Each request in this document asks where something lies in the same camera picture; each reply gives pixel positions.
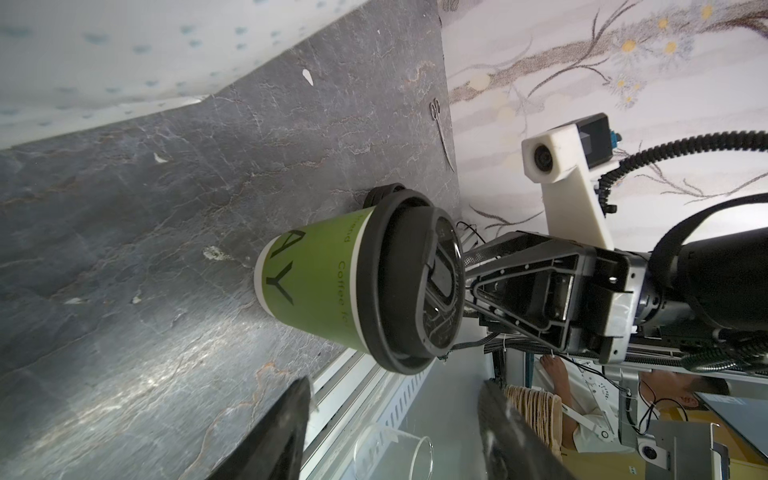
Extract woven rope spool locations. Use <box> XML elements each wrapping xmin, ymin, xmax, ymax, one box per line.
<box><xmin>504</xmin><ymin>386</ymin><xmax>563</xmax><ymax>457</ymax></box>

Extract person in white shirt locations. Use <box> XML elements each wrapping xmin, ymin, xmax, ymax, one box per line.
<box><xmin>533</xmin><ymin>355</ymin><xmax>730</xmax><ymax>454</ymax></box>

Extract green paper coffee cup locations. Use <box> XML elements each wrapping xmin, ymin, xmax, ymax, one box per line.
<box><xmin>254</xmin><ymin>208</ymin><xmax>373</xmax><ymax>353</ymax></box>

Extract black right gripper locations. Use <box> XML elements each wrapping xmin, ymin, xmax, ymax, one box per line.
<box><xmin>464</xmin><ymin>232</ymin><xmax>650</xmax><ymax>364</ymax></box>

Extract clear glass cup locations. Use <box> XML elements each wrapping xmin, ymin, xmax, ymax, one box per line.
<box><xmin>353</xmin><ymin>424</ymin><xmax>434</xmax><ymax>480</ymax></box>

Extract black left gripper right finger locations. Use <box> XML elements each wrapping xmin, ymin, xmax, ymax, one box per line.
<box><xmin>477</xmin><ymin>380</ymin><xmax>574</xmax><ymax>480</ymax></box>

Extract small metal scissors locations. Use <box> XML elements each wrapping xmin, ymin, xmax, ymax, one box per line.
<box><xmin>429</xmin><ymin>98</ymin><xmax>456</xmax><ymax>172</ymax></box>

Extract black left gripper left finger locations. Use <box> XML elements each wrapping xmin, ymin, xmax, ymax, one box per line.
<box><xmin>208</xmin><ymin>377</ymin><xmax>312</xmax><ymax>480</ymax></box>

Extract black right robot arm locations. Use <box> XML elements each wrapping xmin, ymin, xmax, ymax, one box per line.
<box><xmin>464</xmin><ymin>124</ymin><xmax>767</xmax><ymax>375</ymax></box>

